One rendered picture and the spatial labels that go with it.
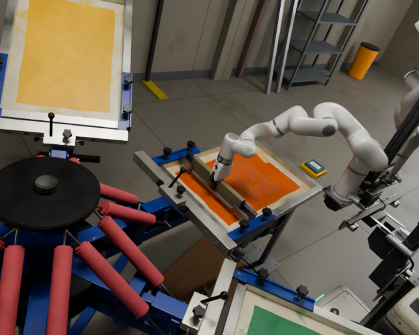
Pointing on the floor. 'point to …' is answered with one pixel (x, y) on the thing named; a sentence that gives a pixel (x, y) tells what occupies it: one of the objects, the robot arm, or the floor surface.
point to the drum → (362, 60)
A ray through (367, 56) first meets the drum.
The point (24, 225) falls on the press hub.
